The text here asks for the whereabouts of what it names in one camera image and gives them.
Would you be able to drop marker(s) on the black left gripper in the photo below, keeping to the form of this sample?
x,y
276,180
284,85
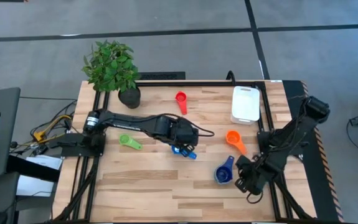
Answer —
x,y
183,132

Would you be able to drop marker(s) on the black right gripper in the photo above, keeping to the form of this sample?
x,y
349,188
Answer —
x,y
261,174

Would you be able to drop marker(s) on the blue measuring cup white label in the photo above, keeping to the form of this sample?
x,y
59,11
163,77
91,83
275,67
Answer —
x,y
175,150

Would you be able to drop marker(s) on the dark blue measuring cup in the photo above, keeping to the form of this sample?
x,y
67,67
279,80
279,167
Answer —
x,y
223,175

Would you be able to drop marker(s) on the green measuring cup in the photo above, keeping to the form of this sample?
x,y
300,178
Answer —
x,y
124,139

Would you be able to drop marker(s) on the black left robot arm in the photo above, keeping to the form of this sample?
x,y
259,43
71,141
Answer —
x,y
125,121

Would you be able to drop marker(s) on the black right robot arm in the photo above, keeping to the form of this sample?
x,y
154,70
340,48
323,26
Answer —
x,y
294,127

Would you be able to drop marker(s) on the orange measuring cup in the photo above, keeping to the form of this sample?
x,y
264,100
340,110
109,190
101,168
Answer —
x,y
233,137

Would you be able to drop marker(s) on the red measuring cup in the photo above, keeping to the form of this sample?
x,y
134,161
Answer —
x,y
181,104

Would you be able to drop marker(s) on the white plastic basket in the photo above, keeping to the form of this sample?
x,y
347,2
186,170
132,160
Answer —
x,y
245,104

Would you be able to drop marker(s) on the black plant pot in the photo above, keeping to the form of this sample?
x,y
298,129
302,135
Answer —
x,y
129,98

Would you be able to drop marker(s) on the black perforated panel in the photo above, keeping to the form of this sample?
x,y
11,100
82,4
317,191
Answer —
x,y
163,75

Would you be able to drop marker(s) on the black mat with hazard stripes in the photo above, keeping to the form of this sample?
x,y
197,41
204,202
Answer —
x,y
295,90

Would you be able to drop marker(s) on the green leafy artificial plant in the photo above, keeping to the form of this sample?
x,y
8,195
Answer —
x,y
111,67

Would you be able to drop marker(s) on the white paper sheets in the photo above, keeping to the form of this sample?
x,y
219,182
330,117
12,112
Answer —
x,y
46,161

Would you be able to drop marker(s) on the black aluminium table frame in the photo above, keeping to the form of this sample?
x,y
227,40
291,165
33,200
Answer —
x,y
210,83

